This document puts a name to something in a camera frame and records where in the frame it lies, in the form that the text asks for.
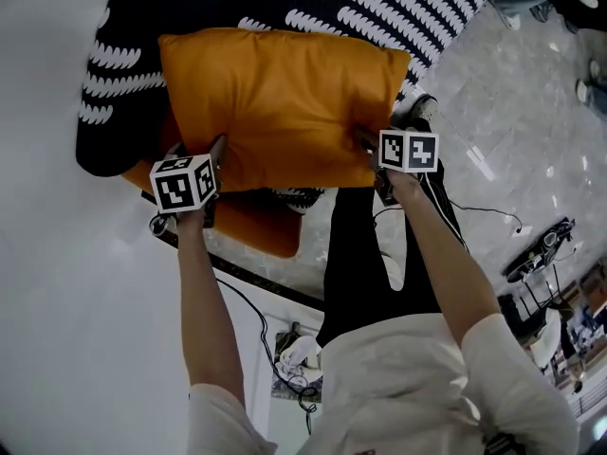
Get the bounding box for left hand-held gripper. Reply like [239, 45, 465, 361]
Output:
[149, 134, 229, 229]

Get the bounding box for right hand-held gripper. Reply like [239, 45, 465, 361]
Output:
[352, 125, 440, 209]

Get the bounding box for orange square cushion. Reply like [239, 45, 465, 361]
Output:
[157, 27, 413, 193]

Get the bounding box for person's left forearm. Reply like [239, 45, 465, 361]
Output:
[175, 208, 248, 408]

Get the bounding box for person's right forearm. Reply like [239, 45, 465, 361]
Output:
[385, 170, 505, 346]

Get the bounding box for person's white shoe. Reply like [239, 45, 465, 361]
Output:
[392, 93, 440, 130]
[377, 252, 405, 294]

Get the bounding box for person's black trousers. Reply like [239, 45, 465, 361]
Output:
[314, 124, 471, 351]

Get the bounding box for black stand with devices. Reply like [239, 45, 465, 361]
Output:
[504, 217, 579, 313]

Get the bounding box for pile of clothes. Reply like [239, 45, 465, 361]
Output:
[271, 321, 324, 405]

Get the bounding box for person's white shirt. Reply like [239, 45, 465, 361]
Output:
[186, 312, 582, 455]

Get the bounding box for cluttered desk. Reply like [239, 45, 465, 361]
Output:
[529, 262, 607, 400]

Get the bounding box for black cable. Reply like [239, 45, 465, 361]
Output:
[148, 212, 320, 436]
[372, 172, 524, 237]

